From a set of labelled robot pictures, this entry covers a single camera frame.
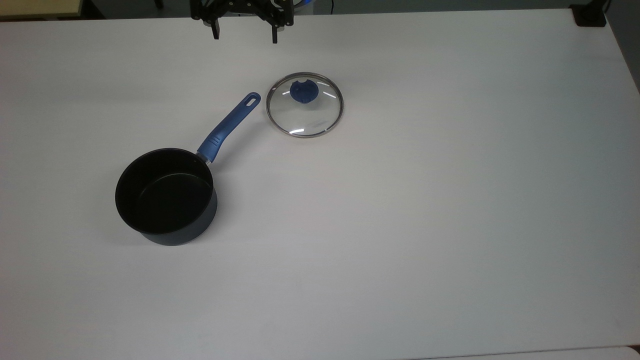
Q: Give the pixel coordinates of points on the black camera stand clamp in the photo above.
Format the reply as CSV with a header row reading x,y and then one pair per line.
x,y
589,16

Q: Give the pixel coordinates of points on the glass lid with blue knob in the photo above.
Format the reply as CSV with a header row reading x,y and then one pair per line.
x,y
306,116

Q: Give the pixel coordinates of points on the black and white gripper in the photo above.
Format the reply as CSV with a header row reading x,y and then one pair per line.
x,y
240,6

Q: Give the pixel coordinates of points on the light wooden desk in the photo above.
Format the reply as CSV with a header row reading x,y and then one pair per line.
x,y
37,7

